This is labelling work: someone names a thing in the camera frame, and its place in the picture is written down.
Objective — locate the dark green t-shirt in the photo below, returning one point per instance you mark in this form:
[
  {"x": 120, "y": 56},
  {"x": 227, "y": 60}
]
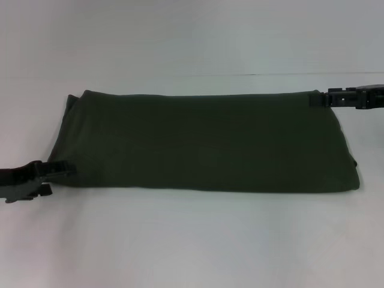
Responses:
[{"x": 195, "y": 141}]

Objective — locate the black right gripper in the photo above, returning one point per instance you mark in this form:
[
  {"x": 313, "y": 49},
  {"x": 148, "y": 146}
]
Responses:
[{"x": 366, "y": 97}]

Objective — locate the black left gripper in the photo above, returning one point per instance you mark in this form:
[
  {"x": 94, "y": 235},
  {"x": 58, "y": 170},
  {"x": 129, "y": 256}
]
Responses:
[{"x": 18, "y": 180}]

